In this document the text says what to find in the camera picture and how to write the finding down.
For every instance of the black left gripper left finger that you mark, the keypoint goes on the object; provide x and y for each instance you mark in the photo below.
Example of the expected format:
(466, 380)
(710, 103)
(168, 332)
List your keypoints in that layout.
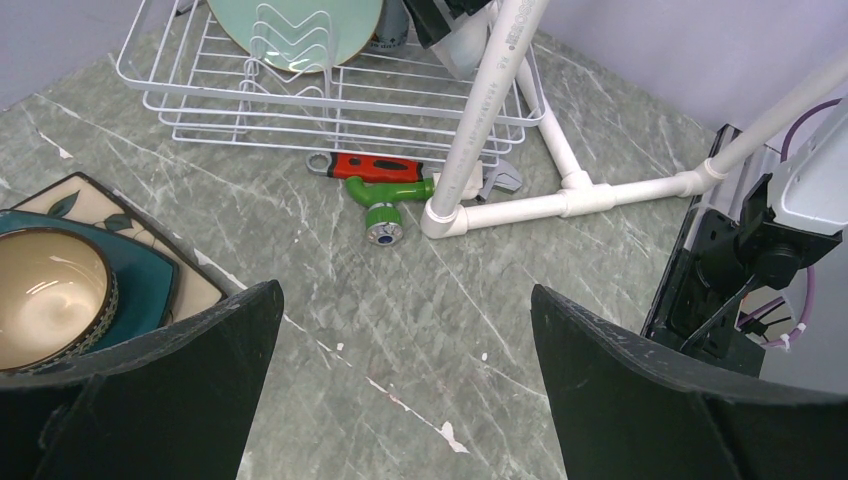
(175, 403)

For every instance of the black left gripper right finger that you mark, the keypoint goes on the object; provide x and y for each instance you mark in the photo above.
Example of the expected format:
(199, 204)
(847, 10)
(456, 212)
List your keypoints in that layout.
(626, 407)

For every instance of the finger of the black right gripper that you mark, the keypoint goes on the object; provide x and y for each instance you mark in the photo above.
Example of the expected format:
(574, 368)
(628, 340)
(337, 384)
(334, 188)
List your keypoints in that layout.
(432, 20)

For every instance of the mint green flower plate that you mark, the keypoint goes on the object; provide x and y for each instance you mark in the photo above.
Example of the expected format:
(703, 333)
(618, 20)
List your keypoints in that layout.
(299, 36)

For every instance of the blue patterned mug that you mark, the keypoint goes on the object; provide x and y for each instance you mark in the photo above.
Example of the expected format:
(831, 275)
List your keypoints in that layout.
(392, 29)

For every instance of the white ceramic bowl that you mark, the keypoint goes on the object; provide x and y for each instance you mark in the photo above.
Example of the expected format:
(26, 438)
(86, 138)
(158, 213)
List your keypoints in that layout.
(462, 49)

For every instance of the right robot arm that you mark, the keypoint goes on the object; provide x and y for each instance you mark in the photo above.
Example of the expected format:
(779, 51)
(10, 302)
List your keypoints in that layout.
(808, 192)

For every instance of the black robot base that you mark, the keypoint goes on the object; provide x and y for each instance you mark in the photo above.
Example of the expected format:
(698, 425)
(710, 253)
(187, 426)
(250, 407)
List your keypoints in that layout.
(729, 246)

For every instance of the teal square plate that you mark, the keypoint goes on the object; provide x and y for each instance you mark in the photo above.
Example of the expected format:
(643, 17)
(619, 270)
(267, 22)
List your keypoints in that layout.
(146, 279)

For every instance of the beige patterned bowl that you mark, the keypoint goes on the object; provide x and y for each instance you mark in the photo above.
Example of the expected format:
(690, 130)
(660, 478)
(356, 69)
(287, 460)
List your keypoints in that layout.
(59, 296)

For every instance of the green faucet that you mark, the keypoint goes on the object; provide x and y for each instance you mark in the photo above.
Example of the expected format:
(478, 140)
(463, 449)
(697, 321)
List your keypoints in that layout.
(383, 220)

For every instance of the cream square plate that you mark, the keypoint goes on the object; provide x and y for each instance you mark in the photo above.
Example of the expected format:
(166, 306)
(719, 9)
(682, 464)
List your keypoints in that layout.
(81, 198)

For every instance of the white wire dish rack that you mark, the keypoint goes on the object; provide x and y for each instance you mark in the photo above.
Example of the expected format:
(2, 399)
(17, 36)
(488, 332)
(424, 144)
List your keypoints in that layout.
(197, 80)

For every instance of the red handled wrench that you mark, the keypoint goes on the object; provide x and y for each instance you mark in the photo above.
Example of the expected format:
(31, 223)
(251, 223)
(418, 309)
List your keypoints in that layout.
(380, 169)

